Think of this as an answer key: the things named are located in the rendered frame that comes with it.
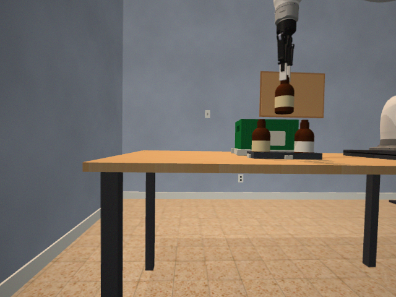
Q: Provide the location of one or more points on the brown glass bottle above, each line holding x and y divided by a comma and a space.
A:
304, 139
261, 137
284, 97

